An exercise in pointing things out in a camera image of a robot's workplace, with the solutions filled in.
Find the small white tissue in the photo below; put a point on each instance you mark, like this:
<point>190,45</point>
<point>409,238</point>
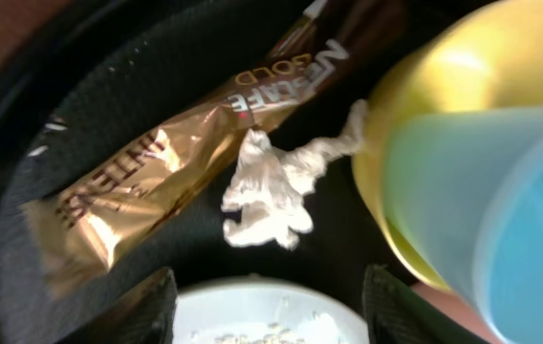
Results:
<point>269,184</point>

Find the grey plate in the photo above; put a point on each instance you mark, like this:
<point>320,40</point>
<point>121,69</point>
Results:
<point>253,304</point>

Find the yellow bowl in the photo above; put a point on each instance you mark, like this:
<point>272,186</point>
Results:
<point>492,58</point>

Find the blue cup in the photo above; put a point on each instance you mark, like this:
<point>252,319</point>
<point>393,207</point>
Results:
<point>466,191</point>

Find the food scraps and rice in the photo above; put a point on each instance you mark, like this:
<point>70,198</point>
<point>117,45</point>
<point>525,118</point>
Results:
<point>273,335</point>

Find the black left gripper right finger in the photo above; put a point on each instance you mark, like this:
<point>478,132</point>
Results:
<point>395,314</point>

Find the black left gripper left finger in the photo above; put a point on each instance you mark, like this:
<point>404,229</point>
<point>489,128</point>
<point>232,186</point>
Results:
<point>143,315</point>

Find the gold coffee sachet wrapper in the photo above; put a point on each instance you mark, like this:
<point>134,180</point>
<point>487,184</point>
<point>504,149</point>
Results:
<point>86,228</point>

